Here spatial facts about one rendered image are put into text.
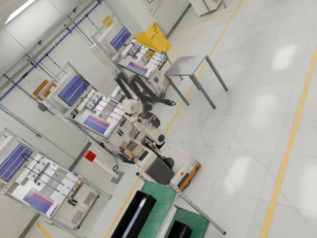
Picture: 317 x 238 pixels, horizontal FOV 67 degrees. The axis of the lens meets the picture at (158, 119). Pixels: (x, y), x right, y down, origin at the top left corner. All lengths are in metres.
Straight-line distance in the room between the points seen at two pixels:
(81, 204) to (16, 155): 1.32
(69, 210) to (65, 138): 2.04
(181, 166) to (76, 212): 2.09
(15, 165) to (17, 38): 2.79
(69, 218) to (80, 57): 3.66
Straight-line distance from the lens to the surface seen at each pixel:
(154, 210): 2.21
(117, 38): 5.03
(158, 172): 3.06
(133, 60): 5.00
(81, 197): 4.46
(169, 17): 8.47
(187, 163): 3.25
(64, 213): 4.42
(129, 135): 4.76
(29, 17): 6.08
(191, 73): 3.69
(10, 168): 4.15
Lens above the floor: 2.50
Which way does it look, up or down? 31 degrees down
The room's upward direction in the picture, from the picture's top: 42 degrees counter-clockwise
